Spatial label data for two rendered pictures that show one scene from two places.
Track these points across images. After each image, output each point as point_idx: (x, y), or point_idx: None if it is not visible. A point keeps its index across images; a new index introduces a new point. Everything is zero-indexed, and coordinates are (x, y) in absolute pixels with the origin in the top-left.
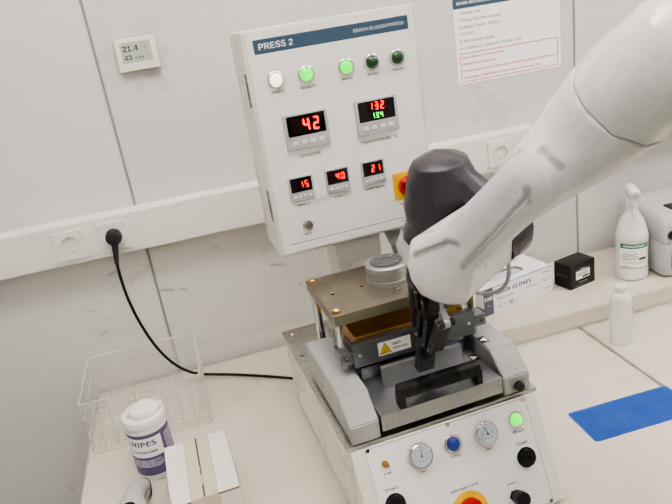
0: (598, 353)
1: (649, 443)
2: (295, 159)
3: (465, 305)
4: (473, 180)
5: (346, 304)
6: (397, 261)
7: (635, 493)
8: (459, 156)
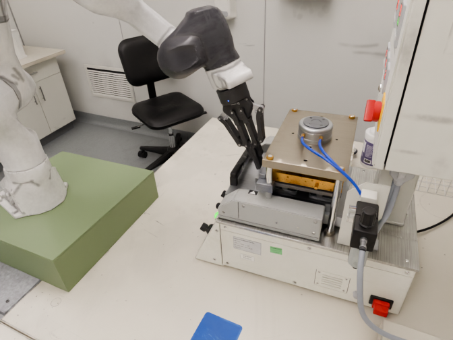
0: None
1: (174, 334)
2: (394, 29)
3: (307, 215)
4: (180, 22)
5: (299, 115)
6: (305, 123)
7: (164, 286)
8: (191, 9)
